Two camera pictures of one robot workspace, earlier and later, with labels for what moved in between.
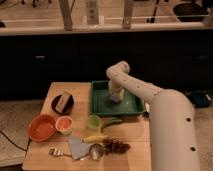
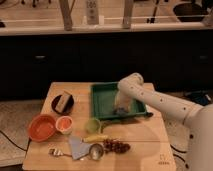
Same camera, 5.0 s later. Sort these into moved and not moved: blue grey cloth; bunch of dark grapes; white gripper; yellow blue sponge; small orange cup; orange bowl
Moved: white gripper; yellow blue sponge
Not moved: blue grey cloth; bunch of dark grapes; small orange cup; orange bowl
